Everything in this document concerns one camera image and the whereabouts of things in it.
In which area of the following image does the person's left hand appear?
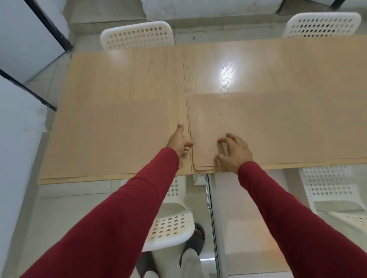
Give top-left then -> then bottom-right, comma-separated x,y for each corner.
167,122 -> 194,160

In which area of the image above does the person's right hand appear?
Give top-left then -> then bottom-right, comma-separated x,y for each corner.
215,133 -> 254,175

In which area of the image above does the person's left forearm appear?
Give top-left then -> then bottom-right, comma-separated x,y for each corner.
20,147 -> 180,278

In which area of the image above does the person's right forearm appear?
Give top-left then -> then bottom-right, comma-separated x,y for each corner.
237,161 -> 367,278

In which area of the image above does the dark grey slipper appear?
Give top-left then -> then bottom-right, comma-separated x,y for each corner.
179,223 -> 206,267
136,251 -> 157,278

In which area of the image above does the white perforated plastic chair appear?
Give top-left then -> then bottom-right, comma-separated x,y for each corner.
100,21 -> 175,51
282,12 -> 362,38
298,165 -> 367,231
142,175 -> 196,253

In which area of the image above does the person's grey trouser leg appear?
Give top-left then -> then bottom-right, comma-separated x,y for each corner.
181,248 -> 206,278

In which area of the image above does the white metal table frame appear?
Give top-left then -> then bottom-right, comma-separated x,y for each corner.
205,172 -> 230,278

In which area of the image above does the black partition frame bar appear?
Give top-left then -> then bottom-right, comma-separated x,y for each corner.
0,68 -> 57,112
24,0 -> 73,52

